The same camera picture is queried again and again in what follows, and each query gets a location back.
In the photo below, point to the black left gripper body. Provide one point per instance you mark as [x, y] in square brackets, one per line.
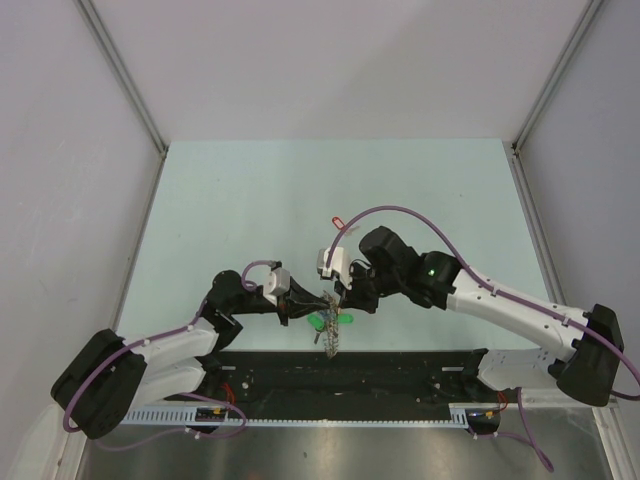
[282, 308]

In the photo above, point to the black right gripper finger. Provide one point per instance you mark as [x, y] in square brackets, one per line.
[365, 304]
[343, 288]

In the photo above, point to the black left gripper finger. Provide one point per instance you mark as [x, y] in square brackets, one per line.
[302, 296]
[299, 309]

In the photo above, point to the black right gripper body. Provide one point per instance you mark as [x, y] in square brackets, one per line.
[367, 284]

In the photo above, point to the large keyring with many rings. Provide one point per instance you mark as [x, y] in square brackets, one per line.
[327, 322]

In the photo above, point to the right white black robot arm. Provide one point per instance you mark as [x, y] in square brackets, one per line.
[575, 350]

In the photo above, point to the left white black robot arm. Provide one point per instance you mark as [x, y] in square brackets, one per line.
[112, 376]

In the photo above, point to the key with red tag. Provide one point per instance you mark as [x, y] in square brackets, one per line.
[341, 226]

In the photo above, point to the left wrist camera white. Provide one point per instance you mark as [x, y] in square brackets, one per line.
[278, 283]

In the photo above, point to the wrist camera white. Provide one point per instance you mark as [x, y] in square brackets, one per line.
[278, 283]
[335, 265]

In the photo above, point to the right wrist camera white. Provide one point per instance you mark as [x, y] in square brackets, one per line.
[335, 265]

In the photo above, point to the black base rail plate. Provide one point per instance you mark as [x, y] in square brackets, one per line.
[435, 377]

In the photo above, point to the slotted cable duct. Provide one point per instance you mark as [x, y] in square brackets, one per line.
[301, 415]

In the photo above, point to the aluminium frame post left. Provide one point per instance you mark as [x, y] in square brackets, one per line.
[115, 61]

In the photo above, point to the aluminium frame post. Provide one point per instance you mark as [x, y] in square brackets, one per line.
[115, 61]
[570, 49]

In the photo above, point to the aluminium frame post right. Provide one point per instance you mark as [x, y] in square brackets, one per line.
[570, 49]

